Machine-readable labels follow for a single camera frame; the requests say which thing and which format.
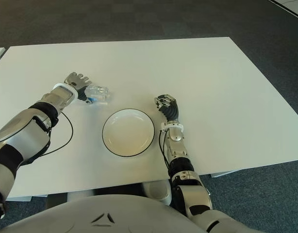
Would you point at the white plate with black rim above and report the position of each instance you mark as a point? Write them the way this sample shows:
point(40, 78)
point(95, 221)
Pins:
point(128, 133)

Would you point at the grey robot torso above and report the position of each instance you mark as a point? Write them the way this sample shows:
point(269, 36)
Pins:
point(103, 213)

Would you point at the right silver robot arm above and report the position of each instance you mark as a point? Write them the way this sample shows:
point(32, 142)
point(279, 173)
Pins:
point(178, 148)

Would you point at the clear bottle with blue cap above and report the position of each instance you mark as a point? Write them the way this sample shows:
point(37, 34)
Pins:
point(100, 93)

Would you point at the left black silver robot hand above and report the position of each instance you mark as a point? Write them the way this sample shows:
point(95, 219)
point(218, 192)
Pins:
point(75, 78)

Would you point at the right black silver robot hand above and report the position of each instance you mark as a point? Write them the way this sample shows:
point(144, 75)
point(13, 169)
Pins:
point(172, 109)

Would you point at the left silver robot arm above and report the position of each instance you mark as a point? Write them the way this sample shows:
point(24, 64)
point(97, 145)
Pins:
point(25, 136)

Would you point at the white robot leg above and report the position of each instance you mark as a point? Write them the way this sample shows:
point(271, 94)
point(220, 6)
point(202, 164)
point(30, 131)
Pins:
point(158, 191)

